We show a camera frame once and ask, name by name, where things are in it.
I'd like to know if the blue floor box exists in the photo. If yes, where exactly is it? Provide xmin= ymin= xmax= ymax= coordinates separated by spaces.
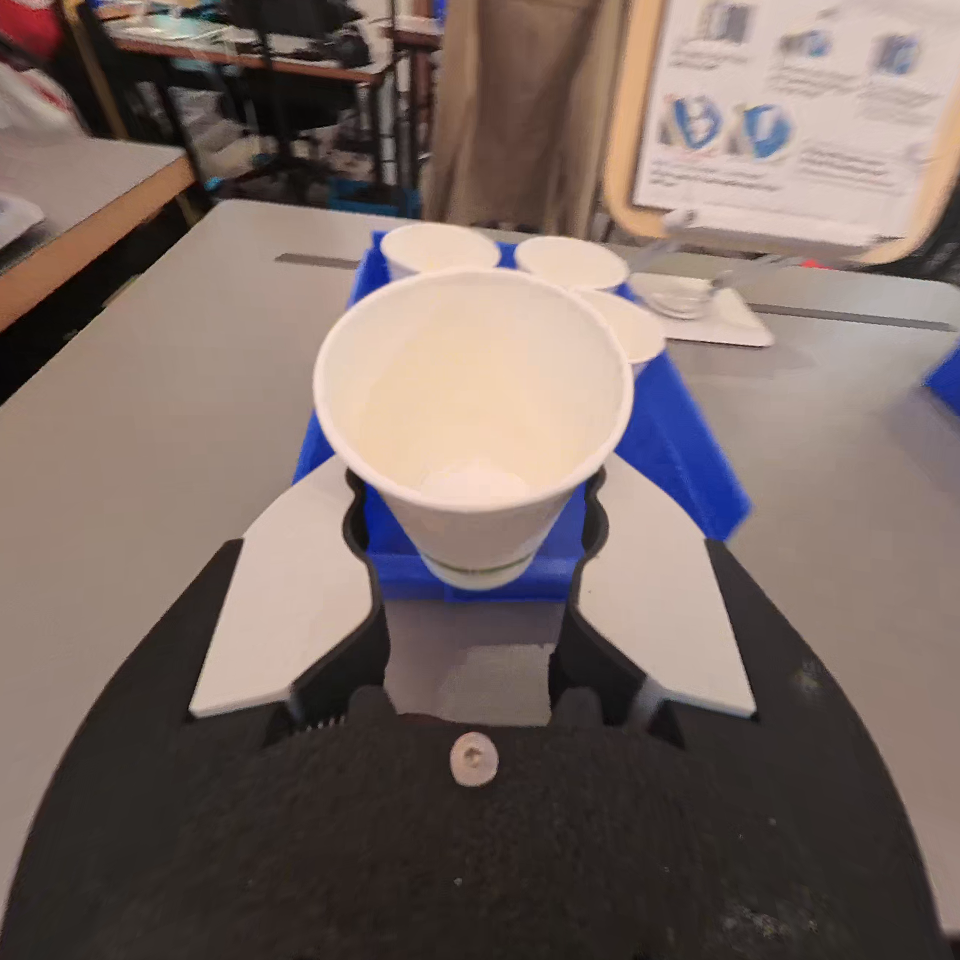
xmin=330 ymin=180 xmax=421 ymax=219

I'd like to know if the brown-topped metal-leg table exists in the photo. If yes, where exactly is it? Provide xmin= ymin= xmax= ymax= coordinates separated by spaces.
xmin=105 ymin=11 xmax=444 ymax=196

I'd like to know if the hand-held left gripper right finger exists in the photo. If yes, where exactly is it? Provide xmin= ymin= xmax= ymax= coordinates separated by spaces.
xmin=549 ymin=456 xmax=758 ymax=732

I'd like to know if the printed instruction sheet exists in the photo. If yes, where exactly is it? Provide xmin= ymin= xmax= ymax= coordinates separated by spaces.
xmin=633 ymin=0 xmax=960 ymax=234

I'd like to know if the wooden display board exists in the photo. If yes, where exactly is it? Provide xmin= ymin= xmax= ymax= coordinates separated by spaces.
xmin=602 ymin=0 xmax=960 ymax=265

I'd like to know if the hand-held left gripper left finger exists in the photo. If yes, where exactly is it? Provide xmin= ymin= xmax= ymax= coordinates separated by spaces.
xmin=189 ymin=457 xmax=391 ymax=732

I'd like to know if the blue plastic bin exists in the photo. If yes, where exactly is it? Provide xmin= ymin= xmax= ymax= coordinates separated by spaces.
xmin=292 ymin=228 xmax=751 ymax=603
xmin=922 ymin=360 xmax=960 ymax=417

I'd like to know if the grey tray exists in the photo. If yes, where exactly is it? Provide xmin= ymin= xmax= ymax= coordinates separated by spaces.
xmin=0 ymin=195 xmax=46 ymax=252

